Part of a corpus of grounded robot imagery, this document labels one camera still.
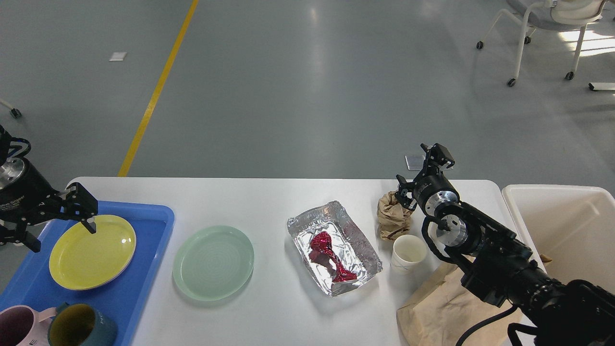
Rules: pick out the flat brown paper bag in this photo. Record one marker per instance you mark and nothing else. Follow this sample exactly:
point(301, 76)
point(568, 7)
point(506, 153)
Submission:
point(441, 310)

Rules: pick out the light green plate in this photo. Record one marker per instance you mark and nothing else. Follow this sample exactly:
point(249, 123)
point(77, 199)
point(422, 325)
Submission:
point(213, 264)

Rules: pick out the white plastic bin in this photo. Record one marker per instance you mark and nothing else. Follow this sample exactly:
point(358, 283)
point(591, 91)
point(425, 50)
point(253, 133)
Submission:
point(572, 227)

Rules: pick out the grey floor plate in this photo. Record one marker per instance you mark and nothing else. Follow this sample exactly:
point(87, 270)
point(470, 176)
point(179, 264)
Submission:
point(416, 163)

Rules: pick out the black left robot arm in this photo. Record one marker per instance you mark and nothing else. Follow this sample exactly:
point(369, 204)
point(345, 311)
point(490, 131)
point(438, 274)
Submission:
point(14, 147)

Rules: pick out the crumpled brown paper ball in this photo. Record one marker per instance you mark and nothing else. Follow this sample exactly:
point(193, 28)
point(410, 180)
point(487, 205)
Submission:
point(393, 219)

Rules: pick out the aluminium foil tray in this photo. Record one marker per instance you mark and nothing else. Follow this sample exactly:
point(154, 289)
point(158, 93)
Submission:
point(348, 242)

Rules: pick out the dark teal mug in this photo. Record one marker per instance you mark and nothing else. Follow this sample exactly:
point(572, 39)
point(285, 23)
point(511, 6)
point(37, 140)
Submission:
point(81, 325)

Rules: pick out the white paper cup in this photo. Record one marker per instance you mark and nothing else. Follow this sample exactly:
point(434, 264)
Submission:
point(408, 253)

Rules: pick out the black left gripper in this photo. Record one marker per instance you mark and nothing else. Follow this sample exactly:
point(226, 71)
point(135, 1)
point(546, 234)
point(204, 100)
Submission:
point(27, 198)

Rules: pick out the red crumpled wrapper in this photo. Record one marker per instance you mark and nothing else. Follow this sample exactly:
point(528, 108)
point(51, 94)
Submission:
point(322, 253)

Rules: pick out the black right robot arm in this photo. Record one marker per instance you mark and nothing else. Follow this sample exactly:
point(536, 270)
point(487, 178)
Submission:
point(498, 267)

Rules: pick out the blue plastic tray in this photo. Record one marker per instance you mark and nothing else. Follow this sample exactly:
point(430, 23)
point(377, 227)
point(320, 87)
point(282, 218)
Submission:
point(124, 298)

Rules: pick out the yellow plate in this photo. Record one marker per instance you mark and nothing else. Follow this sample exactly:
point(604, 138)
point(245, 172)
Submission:
point(82, 261)

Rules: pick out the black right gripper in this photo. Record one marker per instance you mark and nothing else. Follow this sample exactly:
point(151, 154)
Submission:
point(432, 189)

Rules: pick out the white office chair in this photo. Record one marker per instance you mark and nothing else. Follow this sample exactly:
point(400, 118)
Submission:
point(548, 15)

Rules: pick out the white bar on floor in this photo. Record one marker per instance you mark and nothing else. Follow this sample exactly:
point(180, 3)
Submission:
point(602, 86)

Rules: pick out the pink mug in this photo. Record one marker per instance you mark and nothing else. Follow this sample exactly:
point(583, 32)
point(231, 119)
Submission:
point(20, 325)

